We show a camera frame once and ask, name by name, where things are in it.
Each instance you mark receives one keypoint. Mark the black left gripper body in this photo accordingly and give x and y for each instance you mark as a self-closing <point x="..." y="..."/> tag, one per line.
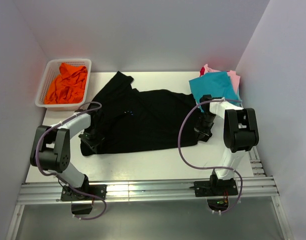
<point x="91" y="137"/>

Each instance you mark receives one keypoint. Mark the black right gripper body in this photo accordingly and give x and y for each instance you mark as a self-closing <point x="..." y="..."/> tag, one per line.
<point x="204" y="124"/>

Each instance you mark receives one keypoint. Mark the black t-shirt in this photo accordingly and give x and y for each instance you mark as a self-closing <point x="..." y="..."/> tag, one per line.
<point x="137" y="121"/>

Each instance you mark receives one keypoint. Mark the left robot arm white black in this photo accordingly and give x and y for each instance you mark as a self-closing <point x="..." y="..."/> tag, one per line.
<point x="51" y="154"/>

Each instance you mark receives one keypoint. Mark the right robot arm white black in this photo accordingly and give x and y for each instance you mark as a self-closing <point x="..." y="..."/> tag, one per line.
<point x="240" y="135"/>

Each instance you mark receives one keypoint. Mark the teal folded t-shirt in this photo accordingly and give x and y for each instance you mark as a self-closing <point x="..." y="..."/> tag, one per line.
<point x="216" y="84"/>

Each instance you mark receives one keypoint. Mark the orange t-shirt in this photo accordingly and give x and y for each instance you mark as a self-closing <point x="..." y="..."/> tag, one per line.
<point x="68" y="87"/>

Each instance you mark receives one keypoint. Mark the white plastic basket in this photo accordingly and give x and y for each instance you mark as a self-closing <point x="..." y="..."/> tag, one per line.
<point x="50" y="73"/>

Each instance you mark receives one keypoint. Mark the red folded t-shirt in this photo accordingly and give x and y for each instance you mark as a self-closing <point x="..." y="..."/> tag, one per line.
<point x="202" y="71"/>

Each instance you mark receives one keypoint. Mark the pink folded t-shirt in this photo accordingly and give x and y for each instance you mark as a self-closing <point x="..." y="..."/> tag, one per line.
<point x="234" y="78"/>

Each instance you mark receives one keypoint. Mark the aluminium mounting rail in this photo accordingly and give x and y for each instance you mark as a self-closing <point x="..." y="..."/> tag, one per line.
<point x="168" y="175"/>

